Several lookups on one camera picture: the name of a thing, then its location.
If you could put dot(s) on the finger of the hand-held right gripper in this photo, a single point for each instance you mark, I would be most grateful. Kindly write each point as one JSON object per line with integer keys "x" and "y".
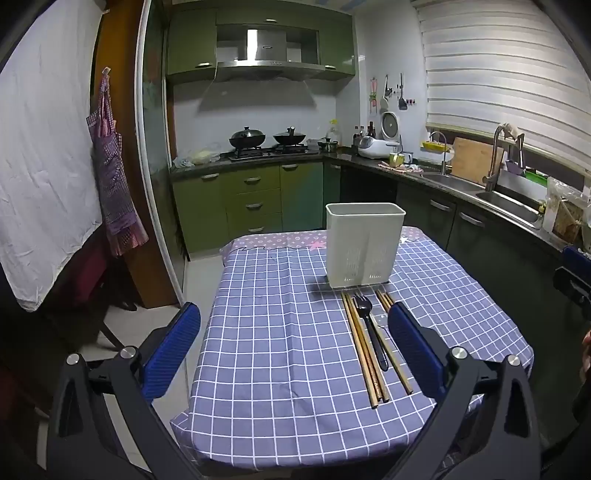
{"x": 577, "y": 259}
{"x": 570, "y": 286}

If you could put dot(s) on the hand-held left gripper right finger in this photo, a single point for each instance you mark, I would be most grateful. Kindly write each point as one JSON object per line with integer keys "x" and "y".
{"x": 415, "y": 350}

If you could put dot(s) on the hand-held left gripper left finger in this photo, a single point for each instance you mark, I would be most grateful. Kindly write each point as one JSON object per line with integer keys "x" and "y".
{"x": 168, "y": 355}

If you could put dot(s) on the black plastic fork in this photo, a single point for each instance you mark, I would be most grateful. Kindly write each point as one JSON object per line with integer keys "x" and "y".
{"x": 369, "y": 323}

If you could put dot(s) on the white plastic utensil holder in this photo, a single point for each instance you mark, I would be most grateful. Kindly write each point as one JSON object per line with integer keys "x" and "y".
{"x": 362, "y": 244}

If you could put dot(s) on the clear plastic food bag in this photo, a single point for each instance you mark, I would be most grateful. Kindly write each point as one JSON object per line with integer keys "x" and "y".
{"x": 565, "y": 212}

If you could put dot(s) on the green plastic container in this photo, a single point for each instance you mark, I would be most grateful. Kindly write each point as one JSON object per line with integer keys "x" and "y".
{"x": 535, "y": 177}

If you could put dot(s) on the steel kitchen sink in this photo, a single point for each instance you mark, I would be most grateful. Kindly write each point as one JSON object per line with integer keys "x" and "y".
{"x": 508, "y": 198}

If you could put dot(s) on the dark wooden chair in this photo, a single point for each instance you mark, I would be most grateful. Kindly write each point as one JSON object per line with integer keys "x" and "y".
{"x": 92, "y": 277}

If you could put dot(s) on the blue checkered tablecloth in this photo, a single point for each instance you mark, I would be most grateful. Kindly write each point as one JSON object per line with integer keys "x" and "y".
{"x": 277, "y": 332}

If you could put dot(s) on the purple plastic container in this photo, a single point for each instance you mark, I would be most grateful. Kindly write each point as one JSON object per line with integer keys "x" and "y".
{"x": 513, "y": 167}

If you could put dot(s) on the dark green sink cabinets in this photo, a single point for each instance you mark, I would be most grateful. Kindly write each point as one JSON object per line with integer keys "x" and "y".
{"x": 461, "y": 221}

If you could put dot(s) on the tall steel faucet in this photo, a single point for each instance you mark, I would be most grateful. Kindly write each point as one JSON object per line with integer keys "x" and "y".
{"x": 494, "y": 157}

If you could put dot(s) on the wooden cutting board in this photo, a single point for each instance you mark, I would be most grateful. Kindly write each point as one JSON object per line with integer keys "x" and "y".
{"x": 471, "y": 161}

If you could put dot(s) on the green base cabinets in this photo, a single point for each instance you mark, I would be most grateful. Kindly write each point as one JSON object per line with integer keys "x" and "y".
{"x": 203, "y": 207}

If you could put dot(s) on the purple patterned cloth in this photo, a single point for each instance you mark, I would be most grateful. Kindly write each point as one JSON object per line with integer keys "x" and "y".
{"x": 277, "y": 241}

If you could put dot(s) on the small chrome faucet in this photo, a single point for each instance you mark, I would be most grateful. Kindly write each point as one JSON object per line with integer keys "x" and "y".
{"x": 444, "y": 152}

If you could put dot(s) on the purple checkered apron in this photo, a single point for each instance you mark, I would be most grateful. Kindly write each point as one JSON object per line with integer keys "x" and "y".
{"x": 111, "y": 184}

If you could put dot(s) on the yellow sponge tray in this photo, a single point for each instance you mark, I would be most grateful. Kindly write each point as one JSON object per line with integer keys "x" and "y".
{"x": 434, "y": 146}

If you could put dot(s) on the pink counter cloth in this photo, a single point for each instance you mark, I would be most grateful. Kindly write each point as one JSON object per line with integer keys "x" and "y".
{"x": 399, "y": 167}

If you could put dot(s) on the yellow green mug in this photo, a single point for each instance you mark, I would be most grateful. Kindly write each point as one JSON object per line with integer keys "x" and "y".
{"x": 396, "y": 159}

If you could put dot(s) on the grey blue cloth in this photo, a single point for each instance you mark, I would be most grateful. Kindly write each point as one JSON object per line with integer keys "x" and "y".
{"x": 181, "y": 162}

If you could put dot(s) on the dark kitchen countertop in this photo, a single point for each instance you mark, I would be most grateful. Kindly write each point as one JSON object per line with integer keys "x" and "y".
{"x": 360, "y": 162}

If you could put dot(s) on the yellow cloth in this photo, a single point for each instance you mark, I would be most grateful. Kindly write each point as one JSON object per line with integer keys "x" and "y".
{"x": 203, "y": 156}

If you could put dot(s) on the white window blind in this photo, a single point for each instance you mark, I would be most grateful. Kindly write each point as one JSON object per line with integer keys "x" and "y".
{"x": 498, "y": 69}

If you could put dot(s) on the white rice cooker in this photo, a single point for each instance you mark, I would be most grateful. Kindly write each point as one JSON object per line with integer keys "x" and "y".
{"x": 376, "y": 147}

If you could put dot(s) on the glass sliding door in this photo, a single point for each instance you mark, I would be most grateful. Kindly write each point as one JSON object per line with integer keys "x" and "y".
{"x": 154, "y": 138}

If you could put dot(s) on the dark sauce bottle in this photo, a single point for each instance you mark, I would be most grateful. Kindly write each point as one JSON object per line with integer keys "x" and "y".
{"x": 358, "y": 136}
{"x": 371, "y": 129}

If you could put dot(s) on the small dark pot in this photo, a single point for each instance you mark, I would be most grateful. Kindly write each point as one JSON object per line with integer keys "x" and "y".
{"x": 328, "y": 145}

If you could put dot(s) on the gas stove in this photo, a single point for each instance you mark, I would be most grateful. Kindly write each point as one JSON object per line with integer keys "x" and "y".
{"x": 272, "y": 152}

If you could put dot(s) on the white hanging sheet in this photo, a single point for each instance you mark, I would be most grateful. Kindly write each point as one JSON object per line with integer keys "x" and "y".
{"x": 46, "y": 161}

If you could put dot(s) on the black wok with lid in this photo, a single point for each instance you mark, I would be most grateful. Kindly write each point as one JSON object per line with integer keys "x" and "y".
{"x": 248, "y": 137}
{"x": 290, "y": 137}

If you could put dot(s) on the clear oil bottle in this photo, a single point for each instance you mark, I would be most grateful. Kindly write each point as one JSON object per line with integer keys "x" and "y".
{"x": 333, "y": 131}

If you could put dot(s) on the black hanging spatula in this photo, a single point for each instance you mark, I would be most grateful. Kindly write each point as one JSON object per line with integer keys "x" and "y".
{"x": 402, "y": 102}

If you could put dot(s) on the hanging peeler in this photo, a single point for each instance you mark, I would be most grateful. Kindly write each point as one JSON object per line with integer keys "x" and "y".
{"x": 387, "y": 92}

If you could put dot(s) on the colourful hanging kitchen tool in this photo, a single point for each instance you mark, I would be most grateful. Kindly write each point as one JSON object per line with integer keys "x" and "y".
{"x": 373, "y": 94}

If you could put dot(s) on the steel range hood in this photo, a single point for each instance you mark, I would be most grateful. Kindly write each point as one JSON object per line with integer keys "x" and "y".
{"x": 258, "y": 46}

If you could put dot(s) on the brown wooden door frame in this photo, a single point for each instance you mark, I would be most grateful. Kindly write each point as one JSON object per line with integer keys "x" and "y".
{"x": 117, "y": 46}

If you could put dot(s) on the green wall cabinets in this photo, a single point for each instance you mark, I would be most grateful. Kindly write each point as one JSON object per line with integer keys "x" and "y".
{"x": 189, "y": 41}

